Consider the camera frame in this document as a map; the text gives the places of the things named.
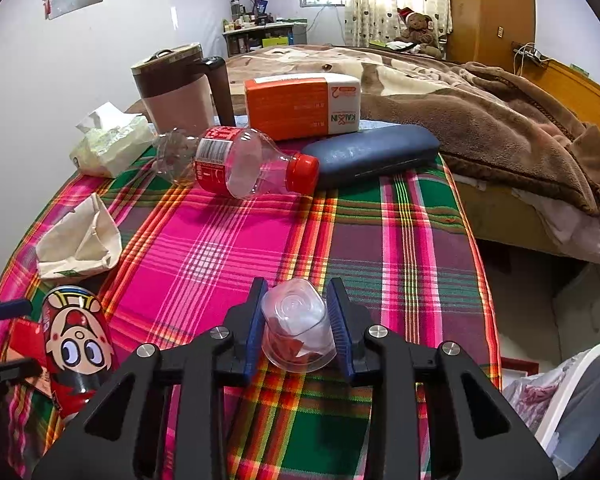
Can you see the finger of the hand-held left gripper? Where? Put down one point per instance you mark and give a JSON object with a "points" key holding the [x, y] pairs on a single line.
{"points": [[10, 308], [7, 371]]}

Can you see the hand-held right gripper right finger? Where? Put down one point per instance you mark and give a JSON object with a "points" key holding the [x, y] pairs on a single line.
{"points": [[340, 330]]}

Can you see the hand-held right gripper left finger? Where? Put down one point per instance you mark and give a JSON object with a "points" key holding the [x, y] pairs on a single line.
{"points": [[254, 330]]}

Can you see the red snack packet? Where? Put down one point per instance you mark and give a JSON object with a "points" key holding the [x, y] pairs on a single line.
{"points": [[25, 340]]}

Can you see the clear plastic cup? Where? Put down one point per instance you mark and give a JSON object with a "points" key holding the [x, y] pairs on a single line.
{"points": [[292, 320]]}

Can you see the red cartoon face can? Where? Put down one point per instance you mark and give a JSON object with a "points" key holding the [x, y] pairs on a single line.
{"points": [[75, 345]]}

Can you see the white paper bag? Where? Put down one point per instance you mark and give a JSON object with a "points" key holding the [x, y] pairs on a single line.
{"points": [[75, 245]]}

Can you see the clear bottle with red cap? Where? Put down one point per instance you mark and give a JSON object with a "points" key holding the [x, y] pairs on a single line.
{"points": [[240, 160]]}

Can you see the white round trash bin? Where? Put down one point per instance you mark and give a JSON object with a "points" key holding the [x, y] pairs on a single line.
{"points": [[570, 395]]}

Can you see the plaid tablecloth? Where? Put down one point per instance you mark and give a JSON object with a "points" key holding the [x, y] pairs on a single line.
{"points": [[205, 240]]}

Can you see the dark blue glasses case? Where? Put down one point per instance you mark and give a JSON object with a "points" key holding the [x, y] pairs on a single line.
{"points": [[370, 155]]}

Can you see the soft tissue pack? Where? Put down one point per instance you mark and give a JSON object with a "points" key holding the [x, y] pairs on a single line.
{"points": [[110, 145]]}

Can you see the orange and white box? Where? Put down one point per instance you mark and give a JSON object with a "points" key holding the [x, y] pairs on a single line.
{"points": [[285, 105]]}

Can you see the brown lidded mug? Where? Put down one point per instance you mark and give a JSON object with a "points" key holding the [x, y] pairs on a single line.
{"points": [[170, 100]]}

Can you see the pale bed sheet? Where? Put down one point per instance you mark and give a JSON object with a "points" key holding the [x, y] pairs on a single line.
{"points": [[580, 230]]}

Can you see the brown fleece blanket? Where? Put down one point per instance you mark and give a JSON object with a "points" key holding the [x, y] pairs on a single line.
{"points": [[505, 125]]}

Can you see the green flat box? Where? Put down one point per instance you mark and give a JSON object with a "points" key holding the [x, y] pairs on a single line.
{"points": [[380, 44]]}

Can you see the small shelf desk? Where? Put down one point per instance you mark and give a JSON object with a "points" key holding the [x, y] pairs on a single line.
{"points": [[265, 40]]}

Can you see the group of toiletry bottles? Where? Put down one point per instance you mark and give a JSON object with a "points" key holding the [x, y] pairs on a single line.
{"points": [[245, 20]]}

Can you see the brown teddy bear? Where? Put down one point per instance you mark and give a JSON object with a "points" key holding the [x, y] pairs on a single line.
{"points": [[420, 30]]}

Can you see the red hanging ornament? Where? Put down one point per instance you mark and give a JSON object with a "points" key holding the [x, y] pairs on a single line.
{"points": [[47, 0]]}

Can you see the white power strip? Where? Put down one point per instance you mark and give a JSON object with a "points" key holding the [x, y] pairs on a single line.
{"points": [[530, 52]]}

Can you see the wooden headboard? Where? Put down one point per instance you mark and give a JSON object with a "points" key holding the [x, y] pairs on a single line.
{"points": [[580, 90]]}

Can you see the wooden wardrobe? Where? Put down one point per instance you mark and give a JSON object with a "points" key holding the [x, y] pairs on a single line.
{"points": [[490, 10]]}

